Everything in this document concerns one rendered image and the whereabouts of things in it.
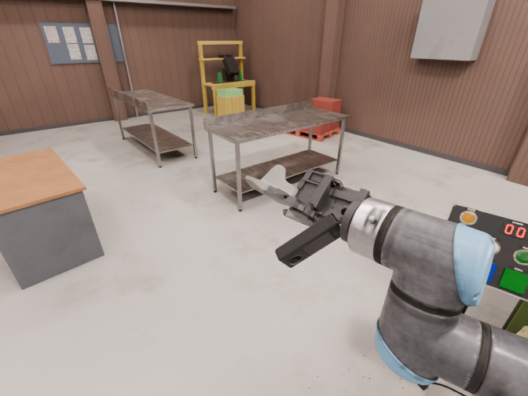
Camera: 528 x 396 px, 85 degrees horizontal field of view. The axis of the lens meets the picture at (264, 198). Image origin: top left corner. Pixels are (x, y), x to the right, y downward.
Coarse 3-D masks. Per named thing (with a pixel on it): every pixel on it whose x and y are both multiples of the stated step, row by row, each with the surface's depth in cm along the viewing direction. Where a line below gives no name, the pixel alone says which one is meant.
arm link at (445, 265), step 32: (384, 224) 39; (416, 224) 37; (448, 224) 36; (384, 256) 39; (416, 256) 36; (448, 256) 33; (480, 256) 32; (416, 288) 36; (448, 288) 34; (480, 288) 32
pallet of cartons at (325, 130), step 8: (320, 104) 587; (328, 104) 574; (336, 104) 581; (320, 128) 564; (328, 128) 585; (336, 128) 613; (296, 136) 607; (304, 136) 600; (320, 136) 569; (328, 136) 594
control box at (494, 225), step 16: (464, 208) 118; (464, 224) 117; (480, 224) 114; (496, 224) 112; (512, 224) 109; (496, 240) 111; (512, 240) 109; (496, 256) 111; (512, 256) 108; (496, 272) 110; (496, 288) 110
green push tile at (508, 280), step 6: (504, 270) 109; (510, 270) 108; (504, 276) 108; (510, 276) 108; (516, 276) 107; (522, 276) 106; (504, 282) 108; (510, 282) 107; (516, 282) 106; (522, 282) 106; (510, 288) 107; (516, 288) 106; (522, 288) 105; (522, 294) 105
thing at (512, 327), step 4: (524, 300) 132; (524, 304) 132; (520, 308) 134; (524, 308) 133; (520, 312) 135; (524, 312) 133; (516, 316) 137; (520, 316) 135; (524, 316) 134; (512, 320) 139; (516, 320) 137; (520, 320) 135; (524, 320) 134; (512, 324) 139; (516, 324) 137; (520, 324) 136; (524, 324) 134; (508, 328) 141; (512, 328) 139; (516, 328) 138; (520, 328) 136; (512, 332) 140; (516, 332) 138
